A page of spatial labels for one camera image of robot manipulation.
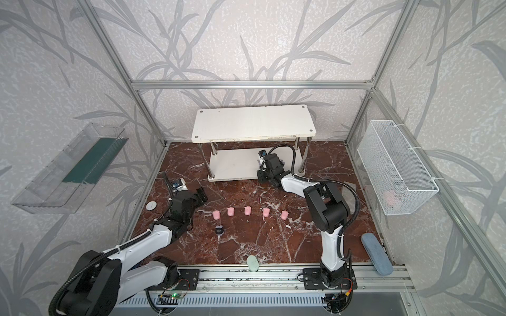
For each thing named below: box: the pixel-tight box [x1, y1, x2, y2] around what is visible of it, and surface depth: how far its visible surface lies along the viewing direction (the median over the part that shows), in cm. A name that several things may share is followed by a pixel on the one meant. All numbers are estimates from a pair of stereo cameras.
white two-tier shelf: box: [191, 104, 317, 182], surface depth 83 cm
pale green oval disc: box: [246, 254, 259, 273], surface depth 78 cm
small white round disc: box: [145, 200, 158, 211], surface depth 96 cm
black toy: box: [214, 225, 225, 235], surface depth 84 cm
